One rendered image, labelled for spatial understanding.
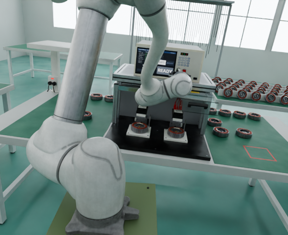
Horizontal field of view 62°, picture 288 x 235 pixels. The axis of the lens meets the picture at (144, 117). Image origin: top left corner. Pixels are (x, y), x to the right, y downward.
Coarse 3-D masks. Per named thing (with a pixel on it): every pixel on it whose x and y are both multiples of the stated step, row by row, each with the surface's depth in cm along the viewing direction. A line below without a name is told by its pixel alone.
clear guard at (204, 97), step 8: (192, 96) 144; (200, 96) 146; (208, 96) 148; (176, 104) 136; (184, 104) 136; (208, 104) 136; (216, 104) 136; (200, 112) 134; (208, 112) 134; (216, 112) 134
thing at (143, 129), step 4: (132, 124) 157; (136, 124) 160; (140, 124) 161; (144, 124) 159; (132, 128) 155; (136, 128) 153; (140, 128) 153; (144, 128) 154; (140, 132) 155; (144, 132) 156
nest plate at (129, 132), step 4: (128, 128) 160; (148, 128) 163; (128, 132) 154; (132, 132) 154; (136, 132) 155; (148, 132) 157; (136, 136) 152; (140, 136) 152; (144, 136) 152; (148, 136) 152
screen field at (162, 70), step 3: (159, 66) 155; (159, 69) 156; (162, 69) 156; (165, 69) 155; (168, 69) 155; (171, 69) 155; (159, 72) 156; (162, 72) 156; (165, 72) 156; (168, 72) 156
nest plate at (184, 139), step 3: (165, 129) 164; (165, 132) 159; (165, 135) 155; (168, 135) 156; (186, 135) 159; (165, 138) 151; (168, 138) 151; (171, 138) 152; (174, 138) 152; (177, 138) 153; (180, 138) 153; (183, 138) 153; (186, 138) 154; (177, 141) 151; (180, 141) 151; (183, 141) 151; (186, 141) 150
